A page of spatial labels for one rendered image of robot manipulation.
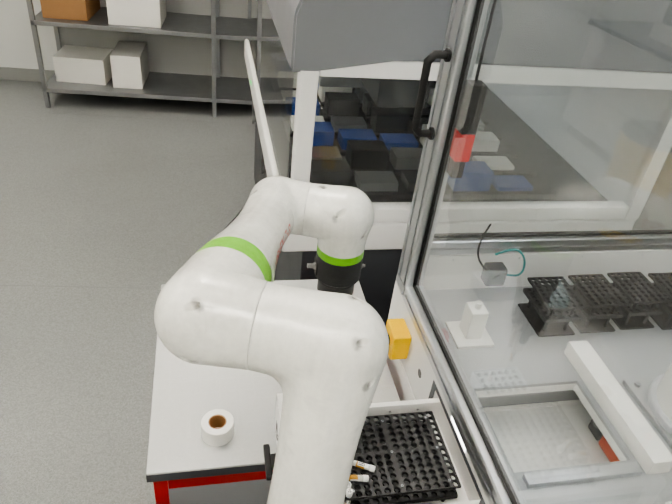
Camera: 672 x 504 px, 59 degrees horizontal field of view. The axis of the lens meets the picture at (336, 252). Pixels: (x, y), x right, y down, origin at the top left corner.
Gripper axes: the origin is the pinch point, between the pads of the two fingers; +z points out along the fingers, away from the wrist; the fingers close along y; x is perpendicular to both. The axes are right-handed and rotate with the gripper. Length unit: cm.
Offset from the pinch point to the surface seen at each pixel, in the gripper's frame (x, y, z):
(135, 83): -89, -356, 72
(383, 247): 27, -56, 11
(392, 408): 12.6, 13.4, 4.7
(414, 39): 25, -55, -53
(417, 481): 14.1, 29.5, 6.7
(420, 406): 18.8, 13.2, 4.8
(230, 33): -20, -348, 29
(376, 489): 5.0, 32.6, 3.5
